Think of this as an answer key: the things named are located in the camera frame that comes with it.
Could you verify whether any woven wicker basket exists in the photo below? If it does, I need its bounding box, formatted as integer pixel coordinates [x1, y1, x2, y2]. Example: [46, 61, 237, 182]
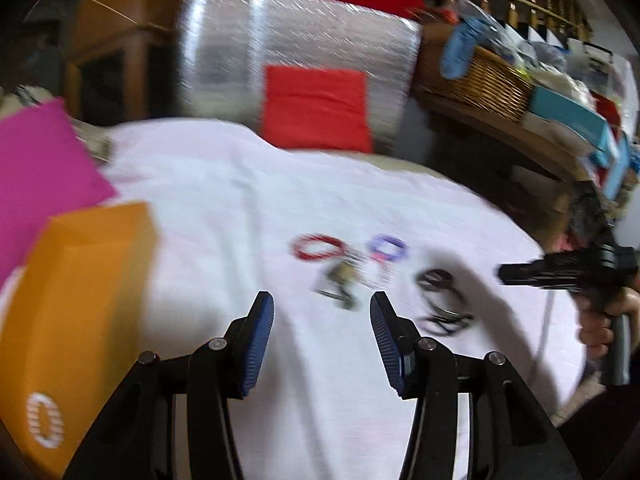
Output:
[412, 23, 534, 124]

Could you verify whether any teal box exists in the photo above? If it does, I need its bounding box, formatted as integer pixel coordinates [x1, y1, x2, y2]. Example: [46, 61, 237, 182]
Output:
[528, 86, 620, 167]

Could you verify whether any purple bead bracelet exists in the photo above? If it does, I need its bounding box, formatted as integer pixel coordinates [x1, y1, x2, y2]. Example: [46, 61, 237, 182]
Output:
[365, 233, 409, 265]

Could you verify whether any orange cardboard box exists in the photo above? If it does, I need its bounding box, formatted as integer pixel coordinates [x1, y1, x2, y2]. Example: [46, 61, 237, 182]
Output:
[1, 203, 157, 479]

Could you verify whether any magenta cloth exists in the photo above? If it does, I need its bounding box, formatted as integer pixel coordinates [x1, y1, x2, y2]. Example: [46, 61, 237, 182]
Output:
[0, 99, 116, 281]

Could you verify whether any silver foil insulation sheet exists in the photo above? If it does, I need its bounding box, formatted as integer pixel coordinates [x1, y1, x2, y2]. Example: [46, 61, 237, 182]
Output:
[175, 0, 422, 144]

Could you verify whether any black bangle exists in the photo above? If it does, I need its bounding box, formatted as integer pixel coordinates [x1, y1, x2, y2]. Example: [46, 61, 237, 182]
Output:
[416, 269, 457, 292]

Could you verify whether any red pillow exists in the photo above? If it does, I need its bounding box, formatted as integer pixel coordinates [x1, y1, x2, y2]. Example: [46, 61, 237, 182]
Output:
[260, 65, 373, 154]

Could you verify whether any wooden chair frame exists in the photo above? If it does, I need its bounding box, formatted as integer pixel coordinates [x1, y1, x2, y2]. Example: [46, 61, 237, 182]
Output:
[64, 0, 180, 126]

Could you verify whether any wooden shelf table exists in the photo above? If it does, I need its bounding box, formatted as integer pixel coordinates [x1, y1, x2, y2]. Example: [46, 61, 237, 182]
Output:
[414, 90, 587, 250]

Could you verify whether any person's right hand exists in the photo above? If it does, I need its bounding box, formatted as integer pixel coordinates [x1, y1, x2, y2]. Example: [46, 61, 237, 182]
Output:
[573, 287, 639, 360]

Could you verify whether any blue cloth in basket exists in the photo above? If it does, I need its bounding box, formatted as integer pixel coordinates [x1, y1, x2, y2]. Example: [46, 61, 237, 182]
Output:
[439, 18, 498, 80]

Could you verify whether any white pink bed cloth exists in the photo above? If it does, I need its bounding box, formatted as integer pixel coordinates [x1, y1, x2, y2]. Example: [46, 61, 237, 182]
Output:
[0, 118, 587, 480]

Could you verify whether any red bead bracelet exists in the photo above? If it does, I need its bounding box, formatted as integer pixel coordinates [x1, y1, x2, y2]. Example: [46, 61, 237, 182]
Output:
[290, 233, 348, 264]

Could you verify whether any brass metal jewelry piece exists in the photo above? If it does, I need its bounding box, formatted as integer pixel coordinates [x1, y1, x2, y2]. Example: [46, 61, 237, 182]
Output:
[314, 256, 378, 311]

